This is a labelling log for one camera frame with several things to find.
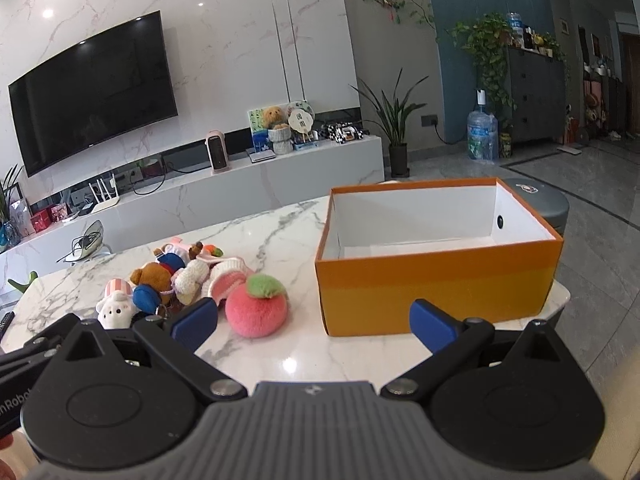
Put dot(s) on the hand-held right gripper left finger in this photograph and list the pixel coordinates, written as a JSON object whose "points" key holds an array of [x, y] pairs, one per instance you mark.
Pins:
{"points": [[192, 319]]}

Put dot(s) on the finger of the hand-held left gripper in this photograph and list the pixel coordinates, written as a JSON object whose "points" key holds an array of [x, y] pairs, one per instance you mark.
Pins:
{"points": [[45, 335], [25, 366]]}

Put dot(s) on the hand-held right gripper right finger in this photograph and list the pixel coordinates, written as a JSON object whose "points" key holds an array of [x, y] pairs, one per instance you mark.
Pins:
{"points": [[431, 324]]}

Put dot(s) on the orange cardboard box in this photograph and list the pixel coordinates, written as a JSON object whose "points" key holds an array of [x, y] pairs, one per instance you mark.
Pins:
{"points": [[440, 285]]}

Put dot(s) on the cream plush dog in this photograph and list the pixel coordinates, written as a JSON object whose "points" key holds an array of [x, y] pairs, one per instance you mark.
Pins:
{"points": [[192, 275]]}

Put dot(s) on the pink and white knit plush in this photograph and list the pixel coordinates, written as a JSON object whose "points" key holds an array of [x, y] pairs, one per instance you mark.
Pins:
{"points": [[225, 280]]}

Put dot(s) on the brown plush bear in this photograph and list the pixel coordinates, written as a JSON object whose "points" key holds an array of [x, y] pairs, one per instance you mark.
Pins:
{"points": [[150, 275]]}

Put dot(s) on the pink plush apple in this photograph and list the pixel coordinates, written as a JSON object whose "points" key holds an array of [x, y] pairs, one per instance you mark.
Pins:
{"points": [[255, 310]]}

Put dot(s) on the plush doll with white hat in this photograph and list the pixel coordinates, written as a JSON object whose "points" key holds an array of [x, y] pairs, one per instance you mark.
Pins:
{"points": [[170, 255]]}

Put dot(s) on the orange plush carrot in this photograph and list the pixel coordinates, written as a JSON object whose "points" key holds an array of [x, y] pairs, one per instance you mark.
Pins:
{"points": [[214, 250]]}

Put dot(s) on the white plush with striped hat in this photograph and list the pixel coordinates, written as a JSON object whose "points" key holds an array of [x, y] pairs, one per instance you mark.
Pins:
{"points": [[115, 310]]}

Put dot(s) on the black remote control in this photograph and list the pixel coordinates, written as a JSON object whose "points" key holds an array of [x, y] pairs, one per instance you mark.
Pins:
{"points": [[6, 325]]}

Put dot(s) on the green bird-shaped toy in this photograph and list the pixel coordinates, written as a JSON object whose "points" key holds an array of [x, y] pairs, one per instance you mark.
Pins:
{"points": [[21, 284]]}

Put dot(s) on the red gift boxes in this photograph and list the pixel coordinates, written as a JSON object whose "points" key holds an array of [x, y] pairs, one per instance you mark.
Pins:
{"points": [[47, 217]]}

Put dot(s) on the white marble television cabinet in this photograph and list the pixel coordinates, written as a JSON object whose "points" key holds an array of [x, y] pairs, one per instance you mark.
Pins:
{"points": [[225, 195]]}

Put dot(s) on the tall-leaf plant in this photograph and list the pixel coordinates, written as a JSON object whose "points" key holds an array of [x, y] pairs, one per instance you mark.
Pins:
{"points": [[7, 200]]}

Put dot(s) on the white router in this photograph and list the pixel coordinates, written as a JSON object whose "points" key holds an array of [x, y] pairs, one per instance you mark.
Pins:
{"points": [[106, 202]]}

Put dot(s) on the grey round trash can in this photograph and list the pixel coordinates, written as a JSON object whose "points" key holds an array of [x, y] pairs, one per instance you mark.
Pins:
{"points": [[545, 205]]}

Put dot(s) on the pink space heater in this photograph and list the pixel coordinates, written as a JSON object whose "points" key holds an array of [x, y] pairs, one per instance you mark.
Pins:
{"points": [[218, 152]]}

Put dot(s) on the small yellow jar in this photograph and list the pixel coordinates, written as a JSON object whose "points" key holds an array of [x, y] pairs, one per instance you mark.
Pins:
{"points": [[505, 146]]}

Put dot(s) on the blue water jug with pump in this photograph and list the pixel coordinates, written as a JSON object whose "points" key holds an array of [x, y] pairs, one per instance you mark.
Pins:
{"points": [[482, 135]]}

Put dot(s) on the green painted picture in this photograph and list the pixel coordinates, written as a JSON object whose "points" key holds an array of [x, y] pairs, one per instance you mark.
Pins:
{"points": [[257, 130]]}

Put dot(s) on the long-leaf potted plant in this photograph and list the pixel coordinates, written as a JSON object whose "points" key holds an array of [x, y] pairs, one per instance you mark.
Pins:
{"points": [[397, 125]]}

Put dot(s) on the beige upholstered chair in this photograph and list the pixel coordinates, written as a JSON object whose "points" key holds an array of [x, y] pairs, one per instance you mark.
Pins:
{"points": [[622, 410]]}

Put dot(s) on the tan teddy bear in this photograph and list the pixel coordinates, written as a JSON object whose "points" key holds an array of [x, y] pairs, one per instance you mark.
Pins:
{"points": [[274, 116]]}

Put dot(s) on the round paper fan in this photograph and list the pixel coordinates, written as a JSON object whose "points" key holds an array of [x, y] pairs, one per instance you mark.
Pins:
{"points": [[301, 117]]}

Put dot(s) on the black flat television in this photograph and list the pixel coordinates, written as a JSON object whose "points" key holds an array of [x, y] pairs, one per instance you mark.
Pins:
{"points": [[95, 95]]}

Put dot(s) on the dark grey cabinet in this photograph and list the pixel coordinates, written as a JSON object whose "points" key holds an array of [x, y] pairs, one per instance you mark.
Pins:
{"points": [[537, 95]]}

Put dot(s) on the hanging ivy plant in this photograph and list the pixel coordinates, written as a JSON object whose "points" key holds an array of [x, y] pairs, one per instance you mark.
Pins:
{"points": [[487, 45]]}

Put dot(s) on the blue bottle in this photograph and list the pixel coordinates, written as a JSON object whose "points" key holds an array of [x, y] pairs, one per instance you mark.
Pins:
{"points": [[514, 25]]}

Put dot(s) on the wall outlet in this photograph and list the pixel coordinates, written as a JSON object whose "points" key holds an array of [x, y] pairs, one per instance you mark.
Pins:
{"points": [[430, 120]]}

